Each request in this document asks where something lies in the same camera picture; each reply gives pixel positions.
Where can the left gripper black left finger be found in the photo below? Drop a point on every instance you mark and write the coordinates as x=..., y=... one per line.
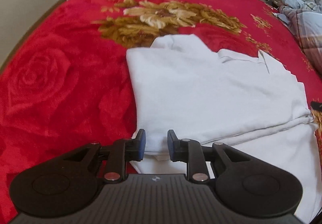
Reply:
x=68, y=183

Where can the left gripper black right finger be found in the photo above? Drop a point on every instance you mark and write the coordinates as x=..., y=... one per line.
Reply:
x=243, y=183

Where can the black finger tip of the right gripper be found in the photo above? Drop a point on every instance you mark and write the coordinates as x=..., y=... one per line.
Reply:
x=316, y=106

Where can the white shirt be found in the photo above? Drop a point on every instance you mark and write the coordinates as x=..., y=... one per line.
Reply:
x=250, y=103

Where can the plaid quilt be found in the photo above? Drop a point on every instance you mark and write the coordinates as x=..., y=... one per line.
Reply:
x=303, y=19

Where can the red floral bed blanket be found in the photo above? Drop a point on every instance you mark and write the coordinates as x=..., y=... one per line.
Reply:
x=68, y=84

